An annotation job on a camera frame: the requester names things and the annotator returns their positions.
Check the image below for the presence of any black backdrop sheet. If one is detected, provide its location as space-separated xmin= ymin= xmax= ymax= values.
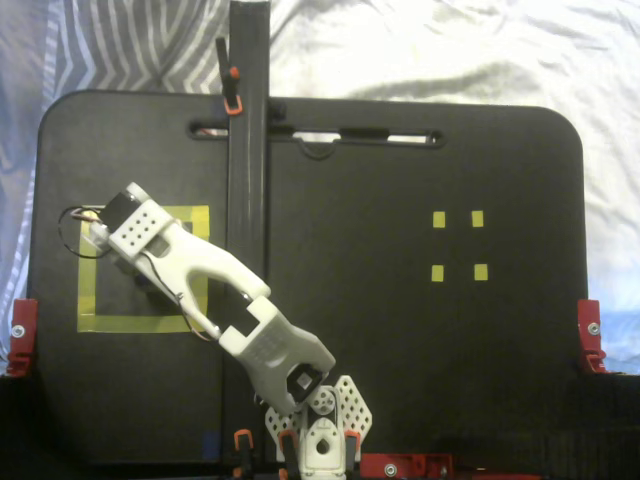
xmin=0 ymin=372 xmax=640 ymax=480

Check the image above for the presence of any blue white charger plug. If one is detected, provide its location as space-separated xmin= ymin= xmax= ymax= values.
xmin=130 ymin=267 xmax=164 ymax=301

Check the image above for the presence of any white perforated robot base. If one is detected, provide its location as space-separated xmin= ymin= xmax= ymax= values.
xmin=263 ymin=374 xmax=375 ymax=454

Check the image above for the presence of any red corner clamp bracket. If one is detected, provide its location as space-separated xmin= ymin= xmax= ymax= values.
xmin=576 ymin=298 xmax=609 ymax=375
xmin=5 ymin=298 xmax=40 ymax=377

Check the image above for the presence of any yellow tape square outline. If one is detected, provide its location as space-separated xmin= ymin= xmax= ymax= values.
xmin=76 ymin=203 xmax=211 ymax=335

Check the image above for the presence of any large black orange bar clamp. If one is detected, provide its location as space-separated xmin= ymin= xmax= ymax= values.
xmin=214 ymin=37 xmax=289 ymax=121

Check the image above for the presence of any white wrinkled bed sheet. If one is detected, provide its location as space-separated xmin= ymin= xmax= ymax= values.
xmin=269 ymin=0 xmax=640 ymax=376

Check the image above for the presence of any grey striped blanket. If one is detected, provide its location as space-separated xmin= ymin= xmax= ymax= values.
xmin=0 ymin=0 xmax=232 ymax=321

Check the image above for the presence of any flat black divider bar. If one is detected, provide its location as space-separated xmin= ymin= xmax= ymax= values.
xmin=222 ymin=0 xmax=272 ymax=466

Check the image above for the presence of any red screw clamp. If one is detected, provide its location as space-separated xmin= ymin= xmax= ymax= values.
xmin=359 ymin=452 xmax=456 ymax=480

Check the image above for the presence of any white gripper with motor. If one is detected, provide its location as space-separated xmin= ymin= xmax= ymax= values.
xmin=82 ymin=182 xmax=150 ymax=262

